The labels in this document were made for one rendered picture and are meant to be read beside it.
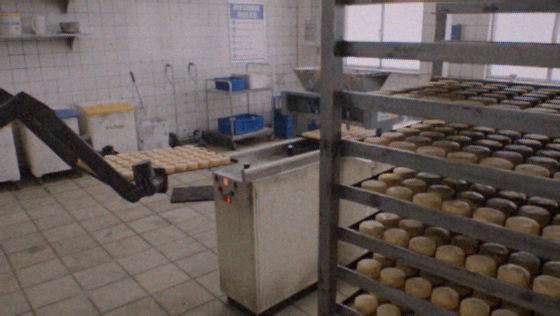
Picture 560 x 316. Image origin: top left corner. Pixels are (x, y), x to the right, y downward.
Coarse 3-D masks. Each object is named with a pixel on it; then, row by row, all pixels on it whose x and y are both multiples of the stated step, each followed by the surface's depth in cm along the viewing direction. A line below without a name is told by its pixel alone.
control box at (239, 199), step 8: (224, 176) 225; (232, 176) 224; (216, 184) 231; (224, 184) 226; (232, 184) 221; (240, 184) 216; (216, 192) 233; (224, 192) 228; (240, 192) 218; (232, 200) 224; (240, 200) 219
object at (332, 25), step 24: (336, 0) 74; (336, 24) 76; (336, 48) 77; (336, 72) 79; (336, 96) 80; (336, 120) 81; (336, 144) 83; (336, 168) 85; (336, 192) 86; (336, 216) 88; (336, 240) 90; (336, 264) 92; (336, 288) 94
